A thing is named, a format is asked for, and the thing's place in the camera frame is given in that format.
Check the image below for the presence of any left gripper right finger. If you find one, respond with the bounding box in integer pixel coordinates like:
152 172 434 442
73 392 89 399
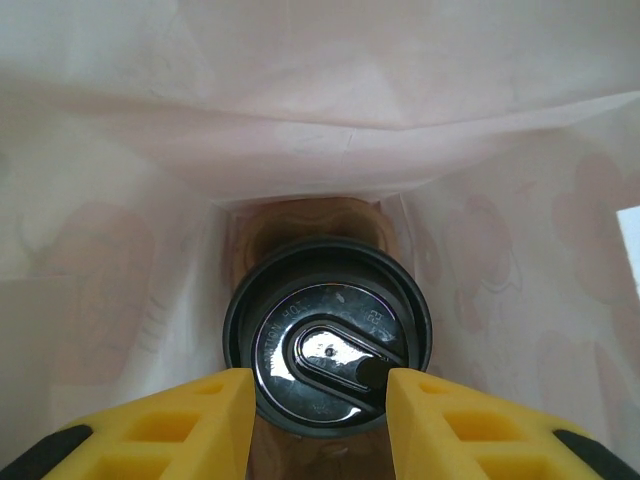
387 367 640 480

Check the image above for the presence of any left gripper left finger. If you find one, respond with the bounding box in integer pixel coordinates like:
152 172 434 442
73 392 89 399
0 367 257 480

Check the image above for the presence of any black plastic cup lid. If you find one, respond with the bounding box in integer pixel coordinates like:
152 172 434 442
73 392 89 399
222 238 434 441

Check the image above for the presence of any red and white paper bag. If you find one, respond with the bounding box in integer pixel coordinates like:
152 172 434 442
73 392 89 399
0 0 640 480

